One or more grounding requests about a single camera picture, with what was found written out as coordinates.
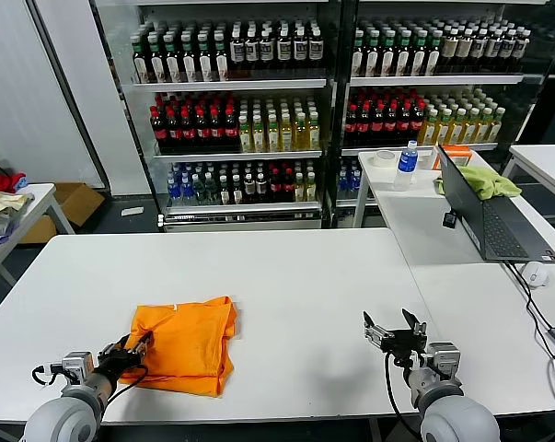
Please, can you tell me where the green cloth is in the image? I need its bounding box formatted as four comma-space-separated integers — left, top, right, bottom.
434, 165, 524, 202

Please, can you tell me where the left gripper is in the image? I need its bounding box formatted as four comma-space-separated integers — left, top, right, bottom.
92, 331, 155, 378

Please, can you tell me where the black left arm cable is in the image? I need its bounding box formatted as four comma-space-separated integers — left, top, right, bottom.
105, 366, 149, 406

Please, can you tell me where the glass door drinks cabinet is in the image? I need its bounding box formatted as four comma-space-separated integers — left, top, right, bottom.
90, 0, 347, 234
340, 0, 555, 230

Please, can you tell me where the beige label tea bottle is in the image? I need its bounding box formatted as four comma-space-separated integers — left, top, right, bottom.
499, 28, 514, 73
457, 28, 472, 74
471, 28, 486, 73
485, 28, 500, 73
441, 28, 457, 74
512, 28, 531, 73

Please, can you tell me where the black laptop cable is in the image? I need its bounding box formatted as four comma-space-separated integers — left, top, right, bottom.
503, 260, 555, 333

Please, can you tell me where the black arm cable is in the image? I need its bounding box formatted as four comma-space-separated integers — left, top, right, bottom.
105, 366, 149, 406
384, 352, 423, 441

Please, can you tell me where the dark grey laptop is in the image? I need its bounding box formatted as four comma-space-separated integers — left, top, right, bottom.
437, 143, 555, 264

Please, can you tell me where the beige cloth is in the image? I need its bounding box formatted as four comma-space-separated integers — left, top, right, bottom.
0, 185, 35, 225

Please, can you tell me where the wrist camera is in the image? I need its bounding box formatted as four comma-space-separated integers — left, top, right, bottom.
423, 342, 462, 381
31, 352, 94, 386

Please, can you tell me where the white metal leg table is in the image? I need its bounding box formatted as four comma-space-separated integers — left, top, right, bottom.
353, 149, 491, 230
502, 144, 555, 211
0, 182, 75, 298

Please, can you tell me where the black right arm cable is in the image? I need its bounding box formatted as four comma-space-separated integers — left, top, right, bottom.
384, 352, 423, 441

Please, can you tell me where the orange box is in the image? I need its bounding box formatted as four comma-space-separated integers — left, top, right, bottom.
434, 145, 473, 170

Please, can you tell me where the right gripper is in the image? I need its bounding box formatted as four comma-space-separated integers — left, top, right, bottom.
363, 308, 429, 367

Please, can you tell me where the green cap tea bottle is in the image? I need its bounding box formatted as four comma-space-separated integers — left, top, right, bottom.
180, 34, 198, 84
380, 29, 397, 77
410, 29, 427, 77
148, 35, 166, 85
351, 29, 366, 77
132, 35, 149, 85
365, 29, 381, 77
164, 34, 181, 84
426, 29, 443, 76
213, 32, 230, 83
196, 32, 214, 83
396, 29, 411, 77

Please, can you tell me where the red cloth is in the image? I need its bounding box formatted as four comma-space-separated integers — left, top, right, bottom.
0, 172, 28, 195

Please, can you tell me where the white computer mouse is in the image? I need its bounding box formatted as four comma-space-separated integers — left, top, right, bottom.
521, 261, 551, 289

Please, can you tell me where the cardboard box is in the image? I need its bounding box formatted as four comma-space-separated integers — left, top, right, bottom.
17, 182, 106, 245

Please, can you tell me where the blue label water bottle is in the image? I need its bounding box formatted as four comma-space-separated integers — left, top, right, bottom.
393, 140, 420, 192

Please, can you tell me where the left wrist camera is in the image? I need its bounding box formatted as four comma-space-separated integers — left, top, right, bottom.
31, 352, 94, 386

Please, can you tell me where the black label tea bottle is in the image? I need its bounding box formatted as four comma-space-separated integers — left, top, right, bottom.
229, 25, 246, 71
308, 21, 325, 70
292, 21, 308, 70
244, 25, 260, 71
260, 23, 276, 71
276, 22, 293, 70

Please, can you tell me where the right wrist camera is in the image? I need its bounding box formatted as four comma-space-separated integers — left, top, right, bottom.
423, 342, 462, 381

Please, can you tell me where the orange t-shirt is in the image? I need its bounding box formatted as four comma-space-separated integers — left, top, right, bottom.
119, 296, 239, 398

